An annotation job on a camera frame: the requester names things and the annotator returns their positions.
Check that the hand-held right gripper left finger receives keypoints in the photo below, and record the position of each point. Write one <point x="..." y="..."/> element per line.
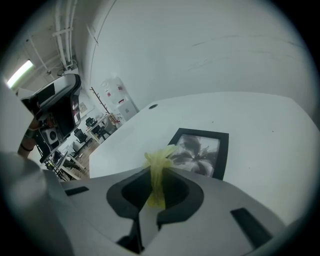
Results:
<point x="95" y="207"/>

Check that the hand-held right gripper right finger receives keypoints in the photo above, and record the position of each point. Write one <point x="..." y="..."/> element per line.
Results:
<point x="212" y="220"/>

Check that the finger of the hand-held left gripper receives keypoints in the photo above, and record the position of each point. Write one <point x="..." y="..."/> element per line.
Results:
<point x="62" y="90"/>

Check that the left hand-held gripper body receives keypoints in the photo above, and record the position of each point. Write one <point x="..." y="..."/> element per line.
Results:
<point x="50" y="137"/>

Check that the black picture frame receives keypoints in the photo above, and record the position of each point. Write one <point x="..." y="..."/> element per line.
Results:
<point x="222" y="155"/>

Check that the yellow cloth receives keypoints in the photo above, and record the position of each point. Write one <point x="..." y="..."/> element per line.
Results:
<point x="157" y="170"/>

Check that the person's left forearm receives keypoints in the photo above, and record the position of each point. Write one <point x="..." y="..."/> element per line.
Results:
<point x="27" y="140"/>

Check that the black office chair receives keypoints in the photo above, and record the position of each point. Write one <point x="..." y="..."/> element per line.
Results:
<point x="81" y="136"/>
<point x="90" y="122"/>

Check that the long ceiling light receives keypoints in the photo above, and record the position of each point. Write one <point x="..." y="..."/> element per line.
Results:
<point x="21" y="72"/>

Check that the white office desk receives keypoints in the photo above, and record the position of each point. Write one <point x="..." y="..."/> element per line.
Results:
<point x="98" y="127"/>

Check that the white ceiling pipes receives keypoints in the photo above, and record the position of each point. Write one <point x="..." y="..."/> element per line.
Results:
<point x="63" y="32"/>

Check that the white water dispenser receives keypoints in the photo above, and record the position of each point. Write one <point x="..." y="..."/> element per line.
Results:
<point x="120" y="100"/>

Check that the white table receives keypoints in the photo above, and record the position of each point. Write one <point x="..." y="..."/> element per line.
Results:
<point x="250" y="117"/>

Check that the framed wall poster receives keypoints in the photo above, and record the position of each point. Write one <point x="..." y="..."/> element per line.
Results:
<point x="83" y="108"/>

